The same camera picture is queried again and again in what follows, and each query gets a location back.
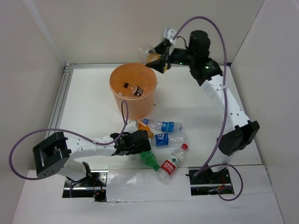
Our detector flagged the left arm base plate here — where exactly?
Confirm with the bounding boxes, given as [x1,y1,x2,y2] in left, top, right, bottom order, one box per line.
[62,170,108,203]

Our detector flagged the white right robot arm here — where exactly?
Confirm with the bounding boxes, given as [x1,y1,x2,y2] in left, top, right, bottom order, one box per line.
[146,28,260,183]

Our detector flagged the green plastic bottle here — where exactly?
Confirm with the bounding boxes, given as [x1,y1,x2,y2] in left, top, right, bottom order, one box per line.
[139,151,160,171]

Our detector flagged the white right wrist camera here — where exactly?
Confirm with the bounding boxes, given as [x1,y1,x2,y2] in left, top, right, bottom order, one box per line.
[162,28,177,44]

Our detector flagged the blue cap water bottle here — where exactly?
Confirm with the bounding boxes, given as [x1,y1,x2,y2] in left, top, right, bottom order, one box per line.
[142,119,183,133]

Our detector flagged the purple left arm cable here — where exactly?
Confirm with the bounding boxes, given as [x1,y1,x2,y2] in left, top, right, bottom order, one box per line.
[9,100,129,199]

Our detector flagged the white cap blue label bottle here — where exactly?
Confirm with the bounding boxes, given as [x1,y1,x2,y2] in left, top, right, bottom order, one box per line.
[150,133,187,148]

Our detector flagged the orange plastic bin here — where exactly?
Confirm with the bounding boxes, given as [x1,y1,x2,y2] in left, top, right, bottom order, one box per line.
[109,63,157,119]

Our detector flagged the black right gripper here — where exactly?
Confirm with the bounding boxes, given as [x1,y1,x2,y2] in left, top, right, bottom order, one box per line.
[146,41,196,74]

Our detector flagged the orange juice bottle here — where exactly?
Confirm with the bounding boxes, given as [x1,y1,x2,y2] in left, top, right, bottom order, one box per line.
[138,120,154,138]

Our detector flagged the yellow cap clear bottle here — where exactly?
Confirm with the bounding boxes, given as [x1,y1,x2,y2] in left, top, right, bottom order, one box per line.
[138,44,169,64]

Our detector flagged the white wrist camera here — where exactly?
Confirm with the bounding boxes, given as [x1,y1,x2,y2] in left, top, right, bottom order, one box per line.
[162,28,177,44]
[93,136,115,146]

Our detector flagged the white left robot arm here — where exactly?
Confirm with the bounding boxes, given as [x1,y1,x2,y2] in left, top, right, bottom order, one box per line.
[33,130,151,186]

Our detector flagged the aluminium frame rail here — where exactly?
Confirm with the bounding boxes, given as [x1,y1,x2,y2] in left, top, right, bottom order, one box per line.
[35,62,232,170]

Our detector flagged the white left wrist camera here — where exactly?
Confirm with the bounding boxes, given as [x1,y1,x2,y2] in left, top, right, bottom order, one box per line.
[93,136,115,146]

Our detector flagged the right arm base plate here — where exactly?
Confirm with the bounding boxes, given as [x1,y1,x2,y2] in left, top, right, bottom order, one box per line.
[186,168,235,196]

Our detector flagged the red label water bottle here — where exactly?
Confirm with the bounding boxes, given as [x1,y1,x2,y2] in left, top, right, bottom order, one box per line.
[157,143,188,183]

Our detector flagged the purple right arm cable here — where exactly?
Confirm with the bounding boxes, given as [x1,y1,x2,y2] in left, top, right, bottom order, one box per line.
[172,16,243,202]

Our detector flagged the black label cola bottle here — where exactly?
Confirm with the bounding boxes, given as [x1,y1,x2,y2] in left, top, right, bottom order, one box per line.
[124,83,143,98]

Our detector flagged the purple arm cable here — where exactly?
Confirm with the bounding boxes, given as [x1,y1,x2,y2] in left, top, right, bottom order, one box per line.
[172,16,243,202]
[9,100,129,199]

